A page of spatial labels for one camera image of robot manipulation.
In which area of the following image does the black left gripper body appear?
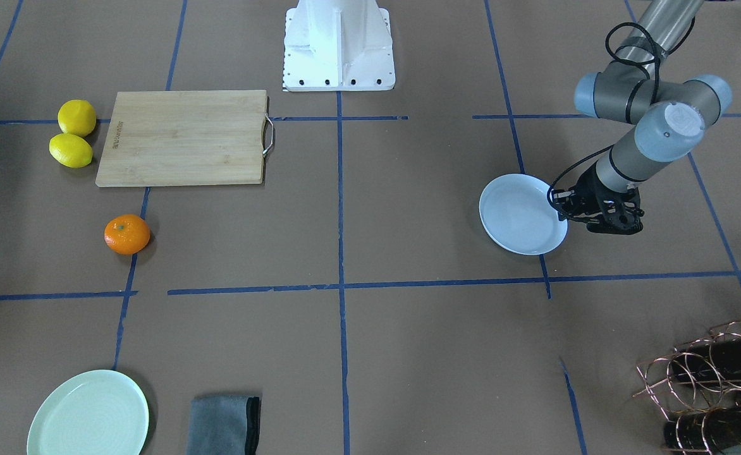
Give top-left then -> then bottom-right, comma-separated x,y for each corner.
570,165 -> 644,235

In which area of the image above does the light blue plate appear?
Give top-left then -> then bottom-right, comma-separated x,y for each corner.
479,173 -> 569,256

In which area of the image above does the orange fruit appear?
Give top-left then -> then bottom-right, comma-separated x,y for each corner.
104,214 -> 151,255

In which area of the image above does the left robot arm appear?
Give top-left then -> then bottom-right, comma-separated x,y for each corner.
546,1 -> 733,235

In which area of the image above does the light green plate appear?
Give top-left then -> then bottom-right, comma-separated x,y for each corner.
26,370 -> 150,454

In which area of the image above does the dark green wine bottle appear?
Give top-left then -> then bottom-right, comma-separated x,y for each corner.
668,339 -> 741,385

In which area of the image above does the grey folded cloth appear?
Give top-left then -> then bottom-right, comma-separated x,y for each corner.
186,394 -> 262,454

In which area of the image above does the bamboo cutting board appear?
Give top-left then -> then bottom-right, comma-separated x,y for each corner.
95,90 -> 274,188

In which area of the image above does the yellow lemon outer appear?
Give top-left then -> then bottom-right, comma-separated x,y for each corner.
56,100 -> 98,138

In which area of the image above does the yellow lemon near board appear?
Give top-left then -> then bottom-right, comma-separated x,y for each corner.
49,133 -> 94,168

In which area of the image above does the copper wire bottle rack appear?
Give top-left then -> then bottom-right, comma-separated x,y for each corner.
635,319 -> 741,454

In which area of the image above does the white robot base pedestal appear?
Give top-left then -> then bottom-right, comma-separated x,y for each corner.
282,1 -> 396,92

